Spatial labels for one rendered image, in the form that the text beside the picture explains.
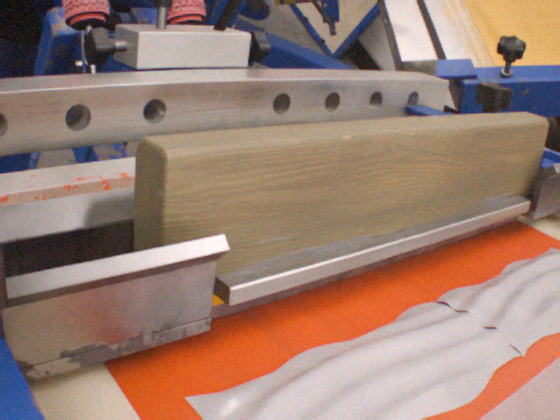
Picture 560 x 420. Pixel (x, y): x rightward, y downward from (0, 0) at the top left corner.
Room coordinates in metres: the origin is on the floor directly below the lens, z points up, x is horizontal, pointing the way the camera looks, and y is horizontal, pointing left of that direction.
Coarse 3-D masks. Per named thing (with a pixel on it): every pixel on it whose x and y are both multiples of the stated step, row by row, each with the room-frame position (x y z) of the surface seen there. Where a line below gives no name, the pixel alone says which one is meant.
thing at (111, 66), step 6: (108, 60) 0.47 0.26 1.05; (114, 60) 0.46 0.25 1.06; (102, 66) 0.47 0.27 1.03; (108, 66) 0.46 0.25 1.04; (114, 66) 0.46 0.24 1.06; (120, 66) 0.45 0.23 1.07; (126, 66) 0.44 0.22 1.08; (102, 72) 0.47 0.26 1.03; (108, 72) 0.46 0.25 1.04; (114, 72) 0.46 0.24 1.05
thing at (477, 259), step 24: (480, 240) 0.39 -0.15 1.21; (504, 240) 0.41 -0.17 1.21; (528, 240) 0.42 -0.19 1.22; (552, 240) 0.44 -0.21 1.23; (408, 264) 0.31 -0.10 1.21; (432, 264) 0.32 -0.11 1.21; (456, 264) 0.33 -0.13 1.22; (480, 264) 0.34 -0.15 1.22; (504, 264) 0.36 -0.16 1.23; (432, 288) 0.29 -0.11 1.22; (456, 288) 0.30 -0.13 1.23; (552, 336) 0.27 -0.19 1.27; (528, 360) 0.24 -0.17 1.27; (552, 360) 0.24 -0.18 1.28
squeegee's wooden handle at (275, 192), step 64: (256, 128) 0.23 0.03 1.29; (320, 128) 0.25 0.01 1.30; (384, 128) 0.29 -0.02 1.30; (448, 128) 0.33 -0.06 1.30; (512, 128) 0.41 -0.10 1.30; (192, 192) 0.17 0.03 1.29; (256, 192) 0.20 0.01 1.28; (320, 192) 0.23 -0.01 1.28; (384, 192) 0.27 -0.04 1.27; (448, 192) 0.33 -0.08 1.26; (512, 192) 0.41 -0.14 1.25; (256, 256) 0.19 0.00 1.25
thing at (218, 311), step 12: (516, 216) 0.44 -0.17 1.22; (480, 228) 0.39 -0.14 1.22; (492, 228) 0.41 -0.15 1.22; (444, 240) 0.34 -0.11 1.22; (456, 240) 0.36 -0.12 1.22; (408, 252) 0.31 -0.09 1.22; (420, 252) 0.32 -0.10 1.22; (372, 264) 0.27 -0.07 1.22; (384, 264) 0.29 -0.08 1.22; (336, 276) 0.25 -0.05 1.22; (348, 276) 0.26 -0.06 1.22; (300, 288) 0.22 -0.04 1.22; (312, 288) 0.23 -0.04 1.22; (252, 300) 0.19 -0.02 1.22; (264, 300) 0.20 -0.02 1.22; (216, 312) 0.17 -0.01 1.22; (228, 312) 0.18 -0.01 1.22
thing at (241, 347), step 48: (336, 288) 0.25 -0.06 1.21; (384, 288) 0.27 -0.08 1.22; (192, 336) 0.16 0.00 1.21; (240, 336) 0.17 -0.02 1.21; (288, 336) 0.19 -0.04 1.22; (336, 336) 0.20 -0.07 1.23; (144, 384) 0.11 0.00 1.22; (192, 384) 0.13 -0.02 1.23; (240, 384) 0.14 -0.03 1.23; (528, 384) 0.21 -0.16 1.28
